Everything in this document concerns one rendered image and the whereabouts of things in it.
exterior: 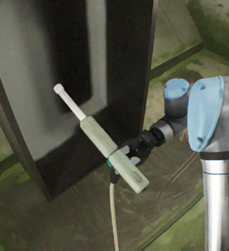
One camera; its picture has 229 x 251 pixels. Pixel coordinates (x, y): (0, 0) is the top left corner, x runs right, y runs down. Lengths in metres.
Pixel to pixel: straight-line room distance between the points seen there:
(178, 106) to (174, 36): 1.86
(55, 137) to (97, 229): 0.60
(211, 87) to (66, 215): 1.49
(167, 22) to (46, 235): 2.18
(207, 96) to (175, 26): 2.46
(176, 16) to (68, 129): 1.81
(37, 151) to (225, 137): 1.21
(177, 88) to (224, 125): 0.58
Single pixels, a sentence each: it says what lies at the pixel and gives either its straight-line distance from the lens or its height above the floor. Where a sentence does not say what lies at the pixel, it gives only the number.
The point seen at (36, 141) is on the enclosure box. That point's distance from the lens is 1.55.
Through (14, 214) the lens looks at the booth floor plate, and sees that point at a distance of 1.94.
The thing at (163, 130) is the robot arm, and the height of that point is 0.84.
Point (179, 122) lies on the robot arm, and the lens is 1.05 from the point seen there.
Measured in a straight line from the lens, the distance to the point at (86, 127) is 0.94.
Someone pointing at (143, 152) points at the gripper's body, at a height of 0.82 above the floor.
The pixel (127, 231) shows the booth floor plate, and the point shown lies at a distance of 1.67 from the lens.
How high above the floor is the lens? 1.56
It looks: 44 degrees down
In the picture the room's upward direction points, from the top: 10 degrees counter-clockwise
